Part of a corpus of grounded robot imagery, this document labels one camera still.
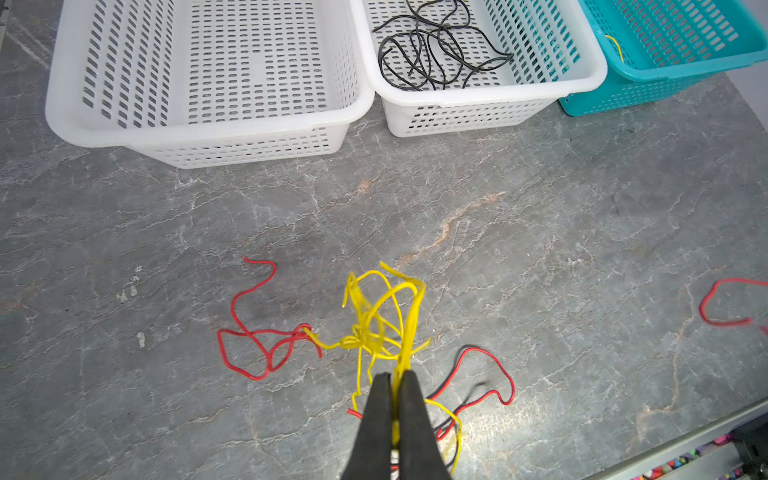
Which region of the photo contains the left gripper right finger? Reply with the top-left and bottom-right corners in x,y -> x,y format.
397,370 -> 451,480

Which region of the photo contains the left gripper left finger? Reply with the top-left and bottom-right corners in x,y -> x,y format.
340,373 -> 393,480

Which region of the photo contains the red yellow cable bundle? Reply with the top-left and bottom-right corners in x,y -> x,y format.
302,260 -> 463,475

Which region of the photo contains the long black cable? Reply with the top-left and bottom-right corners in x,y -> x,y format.
371,0 -> 516,92

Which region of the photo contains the left white plastic basket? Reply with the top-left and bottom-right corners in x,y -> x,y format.
45,1 -> 375,169

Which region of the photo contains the white plastic basket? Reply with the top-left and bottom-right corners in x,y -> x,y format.
45,1 -> 375,169
349,1 -> 607,138

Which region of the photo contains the middle white plastic basket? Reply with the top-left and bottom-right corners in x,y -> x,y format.
349,1 -> 607,138

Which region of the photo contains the teal plastic basket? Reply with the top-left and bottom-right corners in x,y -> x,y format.
559,0 -> 767,117

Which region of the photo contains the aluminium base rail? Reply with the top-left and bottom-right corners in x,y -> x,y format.
592,399 -> 767,480

